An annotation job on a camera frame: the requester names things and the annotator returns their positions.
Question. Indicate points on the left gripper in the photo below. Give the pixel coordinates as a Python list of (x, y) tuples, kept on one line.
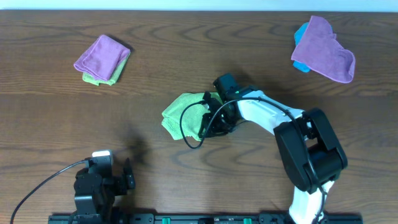
[(121, 181)]

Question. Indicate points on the folded green cloth under purple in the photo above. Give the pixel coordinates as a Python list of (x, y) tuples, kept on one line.
[(86, 77)]

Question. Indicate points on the blue cloth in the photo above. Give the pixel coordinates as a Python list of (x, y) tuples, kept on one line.
[(297, 38)]

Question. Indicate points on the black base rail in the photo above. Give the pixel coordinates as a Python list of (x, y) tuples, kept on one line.
[(148, 218)]

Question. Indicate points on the light green microfiber cloth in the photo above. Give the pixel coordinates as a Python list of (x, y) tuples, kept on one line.
[(191, 120)]

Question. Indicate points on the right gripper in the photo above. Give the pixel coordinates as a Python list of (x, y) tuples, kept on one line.
[(212, 130)]

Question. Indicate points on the large purple cloth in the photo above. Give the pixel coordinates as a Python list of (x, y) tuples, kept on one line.
[(322, 53)]

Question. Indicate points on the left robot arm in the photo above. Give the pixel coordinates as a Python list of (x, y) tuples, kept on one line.
[(96, 188)]

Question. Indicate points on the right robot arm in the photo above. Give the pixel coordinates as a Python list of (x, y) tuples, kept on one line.
[(311, 153)]

